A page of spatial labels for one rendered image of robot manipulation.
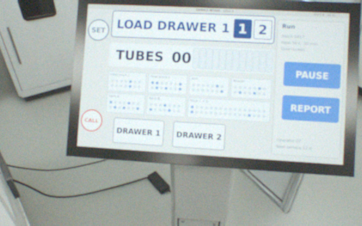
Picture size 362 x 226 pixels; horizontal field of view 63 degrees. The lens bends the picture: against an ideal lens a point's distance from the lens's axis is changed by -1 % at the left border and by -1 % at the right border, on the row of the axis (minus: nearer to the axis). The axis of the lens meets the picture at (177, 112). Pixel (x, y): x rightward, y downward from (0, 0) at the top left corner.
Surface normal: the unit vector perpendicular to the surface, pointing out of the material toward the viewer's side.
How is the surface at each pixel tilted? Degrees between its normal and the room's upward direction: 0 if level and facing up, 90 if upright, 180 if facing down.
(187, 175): 90
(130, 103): 50
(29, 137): 0
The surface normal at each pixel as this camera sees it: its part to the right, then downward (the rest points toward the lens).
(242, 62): -0.07, -0.04
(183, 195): -0.10, 0.61
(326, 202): 0.00, -0.79
